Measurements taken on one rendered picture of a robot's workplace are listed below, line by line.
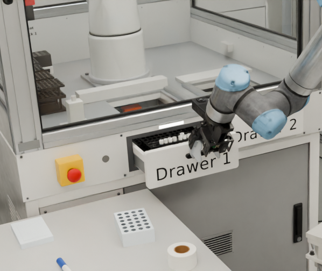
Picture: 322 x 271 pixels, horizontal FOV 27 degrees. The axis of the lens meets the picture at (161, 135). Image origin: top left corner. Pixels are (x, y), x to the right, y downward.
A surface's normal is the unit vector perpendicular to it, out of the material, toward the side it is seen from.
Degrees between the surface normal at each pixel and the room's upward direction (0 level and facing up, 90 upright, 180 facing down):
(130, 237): 90
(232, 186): 90
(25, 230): 0
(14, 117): 90
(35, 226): 0
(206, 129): 35
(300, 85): 102
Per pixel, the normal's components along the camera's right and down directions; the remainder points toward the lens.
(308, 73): -0.34, 0.55
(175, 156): 0.40, 0.30
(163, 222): -0.07, -0.93
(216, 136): -0.92, 0.20
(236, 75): 0.18, -0.59
